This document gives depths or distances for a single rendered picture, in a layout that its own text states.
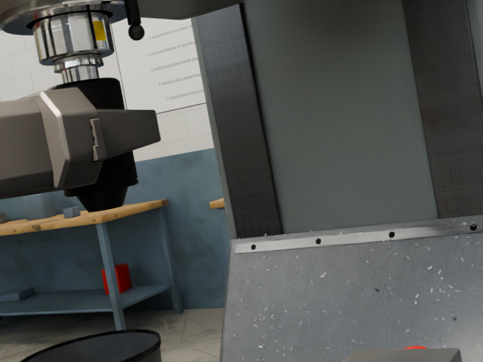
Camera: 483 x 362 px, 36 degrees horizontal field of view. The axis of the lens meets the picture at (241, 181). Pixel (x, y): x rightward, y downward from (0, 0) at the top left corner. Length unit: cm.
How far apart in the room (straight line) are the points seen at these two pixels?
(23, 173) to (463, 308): 46
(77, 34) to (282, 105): 40
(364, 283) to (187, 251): 502
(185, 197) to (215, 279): 66
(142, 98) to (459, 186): 518
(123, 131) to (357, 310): 39
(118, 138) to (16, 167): 7
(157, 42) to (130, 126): 530
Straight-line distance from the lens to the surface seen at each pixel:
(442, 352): 42
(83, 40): 47
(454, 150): 75
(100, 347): 276
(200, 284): 577
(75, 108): 41
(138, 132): 46
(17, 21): 47
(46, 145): 42
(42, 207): 625
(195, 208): 566
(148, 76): 581
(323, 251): 81
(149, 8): 68
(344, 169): 80
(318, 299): 80
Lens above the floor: 121
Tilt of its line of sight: 3 degrees down
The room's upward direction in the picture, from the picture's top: 10 degrees counter-clockwise
